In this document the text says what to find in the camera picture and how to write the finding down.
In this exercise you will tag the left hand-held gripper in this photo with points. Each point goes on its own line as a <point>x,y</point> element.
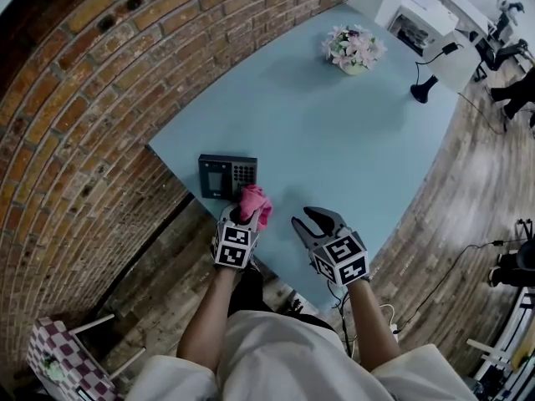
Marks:
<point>234,240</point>

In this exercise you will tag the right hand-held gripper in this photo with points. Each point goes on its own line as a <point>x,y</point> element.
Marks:
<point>340,261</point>

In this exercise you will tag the pink cloth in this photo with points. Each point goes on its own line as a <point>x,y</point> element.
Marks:
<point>255,201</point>

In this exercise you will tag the black keypad device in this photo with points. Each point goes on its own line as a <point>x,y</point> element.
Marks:
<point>217,178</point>

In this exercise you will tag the person's left forearm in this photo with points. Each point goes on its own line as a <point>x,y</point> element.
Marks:
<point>205,320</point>

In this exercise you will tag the person's right forearm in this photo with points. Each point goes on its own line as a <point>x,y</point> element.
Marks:
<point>372,328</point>

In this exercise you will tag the person's left sneaker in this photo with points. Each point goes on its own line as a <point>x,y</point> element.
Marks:
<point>255,264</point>

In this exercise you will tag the person's sneaker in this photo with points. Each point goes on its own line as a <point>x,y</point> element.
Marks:
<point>299,303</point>
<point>255,264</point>

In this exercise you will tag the person's black trousers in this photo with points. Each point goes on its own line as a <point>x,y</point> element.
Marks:
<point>246,290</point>

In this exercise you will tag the person's right sneaker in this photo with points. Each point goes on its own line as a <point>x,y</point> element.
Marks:
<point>299,303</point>

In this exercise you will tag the white power strip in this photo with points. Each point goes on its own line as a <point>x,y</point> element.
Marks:
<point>394,328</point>

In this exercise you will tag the person's white shirt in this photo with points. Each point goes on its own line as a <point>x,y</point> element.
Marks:
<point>284,361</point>

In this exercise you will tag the black gooseneck desk lamp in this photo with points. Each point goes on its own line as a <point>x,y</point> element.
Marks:
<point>422,92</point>

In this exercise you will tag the potted pink white flowers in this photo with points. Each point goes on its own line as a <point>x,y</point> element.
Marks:
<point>353,50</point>

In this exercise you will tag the small white-legged table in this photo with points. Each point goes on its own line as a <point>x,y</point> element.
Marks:
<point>92,323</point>

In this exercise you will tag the white metal rack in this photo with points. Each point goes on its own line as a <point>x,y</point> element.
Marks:
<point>487,349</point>

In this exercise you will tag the small white flower bunch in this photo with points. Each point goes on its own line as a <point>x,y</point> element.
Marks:
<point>53,368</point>

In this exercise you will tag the white shelf cabinet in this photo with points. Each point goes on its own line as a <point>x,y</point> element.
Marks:
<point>426,13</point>

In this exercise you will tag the black office chair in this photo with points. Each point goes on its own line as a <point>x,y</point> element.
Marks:
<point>501,54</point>

